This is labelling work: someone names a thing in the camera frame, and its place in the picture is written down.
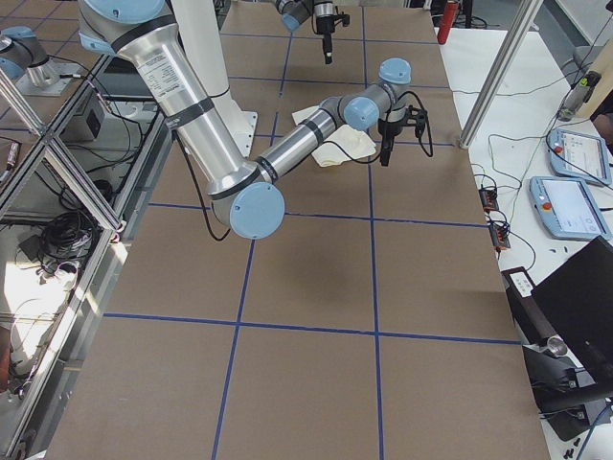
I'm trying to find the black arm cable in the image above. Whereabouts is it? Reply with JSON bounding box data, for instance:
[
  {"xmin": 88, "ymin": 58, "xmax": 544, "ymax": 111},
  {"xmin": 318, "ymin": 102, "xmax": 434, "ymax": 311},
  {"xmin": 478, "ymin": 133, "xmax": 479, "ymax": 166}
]
[{"xmin": 171, "ymin": 90, "xmax": 436, "ymax": 242}]

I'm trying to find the lower orange electronics board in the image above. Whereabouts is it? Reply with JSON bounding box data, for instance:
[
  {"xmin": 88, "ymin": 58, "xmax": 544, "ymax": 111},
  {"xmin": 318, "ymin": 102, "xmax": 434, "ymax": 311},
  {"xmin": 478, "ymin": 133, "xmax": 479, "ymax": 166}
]
[{"xmin": 488, "ymin": 221, "xmax": 511, "ymax": 252}]

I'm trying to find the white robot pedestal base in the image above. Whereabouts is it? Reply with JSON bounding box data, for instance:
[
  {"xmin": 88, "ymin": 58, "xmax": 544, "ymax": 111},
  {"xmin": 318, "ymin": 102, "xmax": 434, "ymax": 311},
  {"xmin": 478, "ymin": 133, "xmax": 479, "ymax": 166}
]
[{"xmin": 171, "ymin": 0, "xmax": 258, "ymax": 157}]

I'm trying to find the aluminium frame post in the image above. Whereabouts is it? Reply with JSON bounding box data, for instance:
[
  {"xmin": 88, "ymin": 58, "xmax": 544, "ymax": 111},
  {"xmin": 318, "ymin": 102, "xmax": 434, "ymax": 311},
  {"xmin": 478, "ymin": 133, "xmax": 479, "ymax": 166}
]
[{"xmin": 459, "ymin": 0, "xmax": 544, "ymax": 150}]

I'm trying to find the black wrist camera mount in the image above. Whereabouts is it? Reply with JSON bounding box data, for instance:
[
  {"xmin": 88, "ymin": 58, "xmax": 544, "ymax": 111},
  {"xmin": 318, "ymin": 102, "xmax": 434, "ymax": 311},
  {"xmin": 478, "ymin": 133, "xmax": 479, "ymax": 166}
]
[
  {"xmin": 403, "ymin": 105, "xmax": 428, "ymax": 136},
  {"xmin": 333, "ymin": 9, "xmax": 351, "ymax": 27}
]

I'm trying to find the aluminium side frame rack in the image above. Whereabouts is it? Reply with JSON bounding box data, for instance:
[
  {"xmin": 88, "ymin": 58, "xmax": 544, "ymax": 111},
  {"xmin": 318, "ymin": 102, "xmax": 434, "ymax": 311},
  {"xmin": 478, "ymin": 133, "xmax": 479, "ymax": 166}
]
[{"xmin": 1, "ymin": 57, "xmax": 171, "ymax": 459}]

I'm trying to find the orange electronics board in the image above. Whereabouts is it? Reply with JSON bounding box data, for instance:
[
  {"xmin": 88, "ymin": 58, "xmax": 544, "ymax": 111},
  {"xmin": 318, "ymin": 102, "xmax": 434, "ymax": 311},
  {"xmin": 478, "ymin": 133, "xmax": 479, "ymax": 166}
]
[
  {"xmin": 488, "ymin": 221, "xmax": 511, "ymax": 252},
  {"xmin": 479, "ymin": 187, "xmax": 499, "ymax": 213}
]

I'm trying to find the upper blue teach pendant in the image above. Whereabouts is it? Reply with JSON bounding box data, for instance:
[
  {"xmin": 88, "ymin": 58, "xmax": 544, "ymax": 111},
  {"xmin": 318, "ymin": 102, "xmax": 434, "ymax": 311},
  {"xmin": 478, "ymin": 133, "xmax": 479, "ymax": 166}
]
[{"xmin": 546, "ymin": 128, "xmax": 612, "ymax": 187}]

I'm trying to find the cream long sleeve cat shirt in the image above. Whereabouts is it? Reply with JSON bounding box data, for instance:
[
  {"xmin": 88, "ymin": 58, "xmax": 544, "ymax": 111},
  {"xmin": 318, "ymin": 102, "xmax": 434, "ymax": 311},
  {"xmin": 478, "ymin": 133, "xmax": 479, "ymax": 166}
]
[{"xmin": 311, "ymin": 125, "xmax": 376, "ymax": 168}]

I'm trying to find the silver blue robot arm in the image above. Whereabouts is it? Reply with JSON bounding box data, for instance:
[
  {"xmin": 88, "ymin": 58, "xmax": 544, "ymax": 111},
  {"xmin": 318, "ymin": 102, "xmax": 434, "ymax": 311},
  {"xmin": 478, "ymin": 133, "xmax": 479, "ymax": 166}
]
[
  {"xmin": 273, "ymin": 0, "xmax": 350, "ymax": 65},
  {"xmin": 79, "ymin": 1, "xmax": 411, "ymax": 240}
]

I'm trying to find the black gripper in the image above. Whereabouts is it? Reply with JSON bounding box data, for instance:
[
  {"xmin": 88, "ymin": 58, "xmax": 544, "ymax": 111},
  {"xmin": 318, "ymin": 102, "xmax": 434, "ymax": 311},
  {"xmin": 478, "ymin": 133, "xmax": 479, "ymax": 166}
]
[
  {"xmin": 377, "ymin": 117, "xmax": 403, "ymax": 167},
  {"xmin": 314, "ymin": 14, "xmax": 335, "ymax": 64}
]

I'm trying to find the blue teach pendant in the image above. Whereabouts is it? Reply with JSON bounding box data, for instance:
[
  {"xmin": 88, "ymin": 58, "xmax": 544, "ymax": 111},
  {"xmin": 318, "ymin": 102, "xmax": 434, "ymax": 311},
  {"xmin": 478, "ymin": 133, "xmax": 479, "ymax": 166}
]
[
  {"xmin": 529, "ymin": 176, "xmax": 612, "ymax": 241},
  {"xmin": 546, "ymin": 128, "xmax": 612, "ymax": 187}
]

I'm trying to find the upper orange electronics board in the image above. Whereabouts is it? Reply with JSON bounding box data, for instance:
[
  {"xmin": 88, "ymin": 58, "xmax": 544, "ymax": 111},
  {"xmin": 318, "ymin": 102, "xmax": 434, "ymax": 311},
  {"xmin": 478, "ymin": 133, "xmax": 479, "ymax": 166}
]
[{"xmin": 479, "ymin": 187, "xmax": 499, "ymax": 213}]

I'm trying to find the red cylinder tube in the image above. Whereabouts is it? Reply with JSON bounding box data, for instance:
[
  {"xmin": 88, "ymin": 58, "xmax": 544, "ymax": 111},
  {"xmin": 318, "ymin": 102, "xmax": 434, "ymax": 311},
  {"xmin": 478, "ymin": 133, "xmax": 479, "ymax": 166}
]
[{"xmin": 437, "ymin": 0, "xmax": 459, "ymax": 45}]

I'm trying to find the lower blue teach pendant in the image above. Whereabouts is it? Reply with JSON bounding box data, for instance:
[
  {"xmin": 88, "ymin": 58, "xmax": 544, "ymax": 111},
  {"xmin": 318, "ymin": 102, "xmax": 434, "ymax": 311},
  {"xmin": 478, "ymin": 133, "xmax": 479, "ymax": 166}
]
[{"xmin": 529, "ymin": 176, "xmax": 612, "ymax": 241}]

